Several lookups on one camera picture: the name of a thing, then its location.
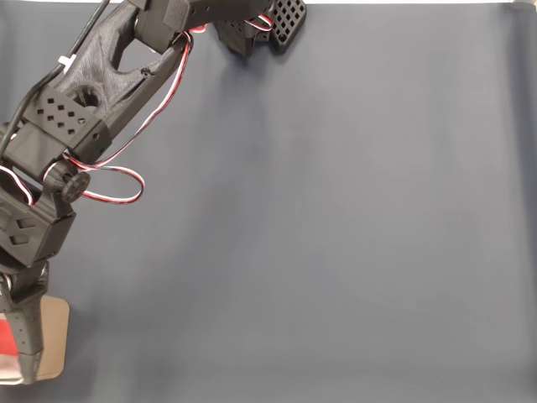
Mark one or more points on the red cube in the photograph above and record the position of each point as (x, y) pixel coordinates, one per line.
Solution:
(6, 338)

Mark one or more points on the dark grey table mat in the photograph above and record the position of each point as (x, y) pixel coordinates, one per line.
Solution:
(335, 252)

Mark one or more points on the beige box with white inside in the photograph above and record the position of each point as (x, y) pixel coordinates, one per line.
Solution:
(54, 336)

